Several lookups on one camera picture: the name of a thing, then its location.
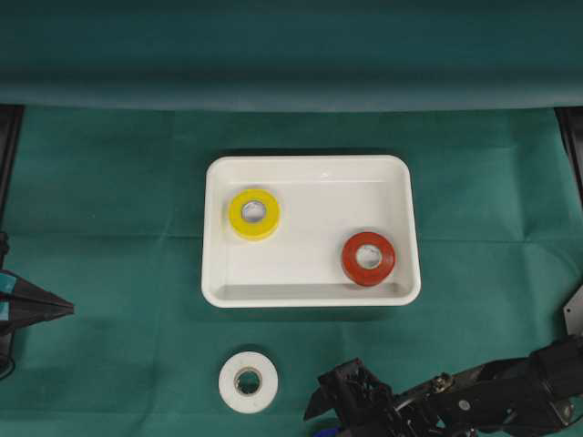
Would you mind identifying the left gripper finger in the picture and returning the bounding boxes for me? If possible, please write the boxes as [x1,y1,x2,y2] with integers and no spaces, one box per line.
[1,269,74,314]
[1,311,74,337]

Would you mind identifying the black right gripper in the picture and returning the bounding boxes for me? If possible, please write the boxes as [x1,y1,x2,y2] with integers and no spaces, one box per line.
[303,359,401,436]

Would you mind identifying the blue tape roll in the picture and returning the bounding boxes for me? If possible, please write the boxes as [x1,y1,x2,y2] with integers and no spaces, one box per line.
[313,428,340,437]

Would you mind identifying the red tape roll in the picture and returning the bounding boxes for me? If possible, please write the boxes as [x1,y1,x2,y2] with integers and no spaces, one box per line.
[341,231,396,287]

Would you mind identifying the yellow tape roll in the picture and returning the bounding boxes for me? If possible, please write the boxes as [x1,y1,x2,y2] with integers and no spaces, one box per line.
[228,188,281,241]

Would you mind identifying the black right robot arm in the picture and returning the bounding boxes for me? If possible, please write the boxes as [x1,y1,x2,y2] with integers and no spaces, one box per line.
[303,336,582,436]

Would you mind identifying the white tape roll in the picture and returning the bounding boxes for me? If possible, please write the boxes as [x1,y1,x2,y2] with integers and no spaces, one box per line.
[218,351,279,414]

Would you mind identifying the white plastic tray case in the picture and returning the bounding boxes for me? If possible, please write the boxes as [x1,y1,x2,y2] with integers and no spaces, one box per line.
[201,155,421,308]

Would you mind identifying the green table cloth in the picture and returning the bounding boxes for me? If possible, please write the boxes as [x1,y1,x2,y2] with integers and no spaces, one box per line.
[1,1,582,436]

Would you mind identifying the black left frame post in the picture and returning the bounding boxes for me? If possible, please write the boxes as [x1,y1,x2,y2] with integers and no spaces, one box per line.
[0,103,25,215]

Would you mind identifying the black frame post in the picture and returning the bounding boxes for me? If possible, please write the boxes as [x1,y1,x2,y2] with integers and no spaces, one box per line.
[0,103,25,215]
[555,107,583,198]

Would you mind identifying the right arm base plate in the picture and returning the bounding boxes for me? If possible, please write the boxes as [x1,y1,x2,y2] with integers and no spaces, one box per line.
[563,286,583,336]

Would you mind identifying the black right frame post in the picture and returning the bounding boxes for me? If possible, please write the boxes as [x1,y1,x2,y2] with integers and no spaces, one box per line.
[555,107,583,198]

